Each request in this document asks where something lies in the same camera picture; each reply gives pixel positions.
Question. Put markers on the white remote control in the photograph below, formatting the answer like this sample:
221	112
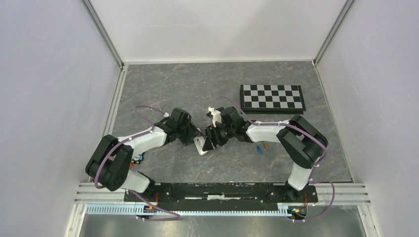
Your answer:
199	142

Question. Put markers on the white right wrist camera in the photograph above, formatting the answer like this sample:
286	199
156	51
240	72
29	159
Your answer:
215	115

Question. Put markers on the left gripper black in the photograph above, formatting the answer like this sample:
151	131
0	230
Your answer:
193	132

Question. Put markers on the white slotted cable duct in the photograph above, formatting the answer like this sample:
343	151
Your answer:
145	210

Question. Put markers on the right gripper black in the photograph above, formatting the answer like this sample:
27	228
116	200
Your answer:
211	132

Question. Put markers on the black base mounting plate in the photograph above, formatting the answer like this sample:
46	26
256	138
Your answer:
227	196

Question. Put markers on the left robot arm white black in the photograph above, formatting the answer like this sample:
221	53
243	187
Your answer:
109	165

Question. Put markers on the black white chessboard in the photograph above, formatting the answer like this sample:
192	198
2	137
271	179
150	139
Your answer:
272	99

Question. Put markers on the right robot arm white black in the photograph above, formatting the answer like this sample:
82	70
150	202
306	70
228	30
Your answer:
305	145

